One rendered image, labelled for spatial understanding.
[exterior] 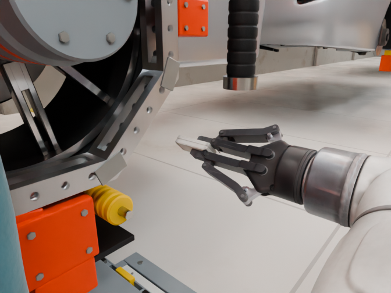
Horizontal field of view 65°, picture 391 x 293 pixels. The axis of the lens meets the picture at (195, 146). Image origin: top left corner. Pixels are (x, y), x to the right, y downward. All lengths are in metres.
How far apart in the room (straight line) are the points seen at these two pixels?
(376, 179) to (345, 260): 0.12
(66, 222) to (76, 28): 0.30
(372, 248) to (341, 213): 0.13
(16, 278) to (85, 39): 0.25
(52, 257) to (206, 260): 0.83
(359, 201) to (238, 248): 1.01
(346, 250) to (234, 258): 1.02
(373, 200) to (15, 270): 0.36
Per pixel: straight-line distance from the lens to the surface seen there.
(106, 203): 0.59
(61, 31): 0.31
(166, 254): 1.31
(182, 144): 0.52
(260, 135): 0.47
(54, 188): 0.50
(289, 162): 0.40
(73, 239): 0.53
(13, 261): 0.37
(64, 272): 0.56
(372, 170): 0.38
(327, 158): 0.39
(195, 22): 0.64
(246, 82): 0.38
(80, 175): 0.51
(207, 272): 1.22
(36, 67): 0.73
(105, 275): 0.90
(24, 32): 0.31
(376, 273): 0.24
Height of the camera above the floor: 0.80
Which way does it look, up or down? 19 degrees down
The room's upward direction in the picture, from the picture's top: straight up
